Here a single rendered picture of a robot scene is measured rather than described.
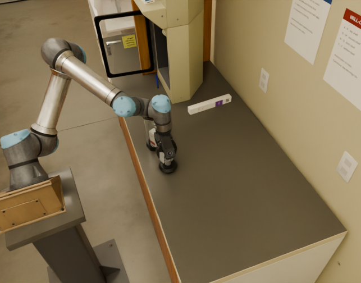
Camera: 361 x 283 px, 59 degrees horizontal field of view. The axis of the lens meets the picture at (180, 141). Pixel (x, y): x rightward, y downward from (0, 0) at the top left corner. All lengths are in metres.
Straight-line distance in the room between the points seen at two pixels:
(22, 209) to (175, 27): 1.08
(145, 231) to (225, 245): 1.21
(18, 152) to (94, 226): 1.27
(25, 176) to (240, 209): 0.90
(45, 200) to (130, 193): 1.32
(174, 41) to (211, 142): 0.55
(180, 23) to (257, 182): 0.85
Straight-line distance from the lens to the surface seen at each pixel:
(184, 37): 1.72
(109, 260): 2.39
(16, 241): 1.52
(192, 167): 1.56
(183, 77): 1.84
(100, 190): 2.75
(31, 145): 1.47
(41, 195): 1.41
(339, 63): 1.30
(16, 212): 1.47
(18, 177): 1.44
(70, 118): 3.51
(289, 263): 1.47
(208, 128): 1.75
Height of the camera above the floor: 2.12
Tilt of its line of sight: 45 degrees down
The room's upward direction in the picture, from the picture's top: 3 degrees counter-clockwise
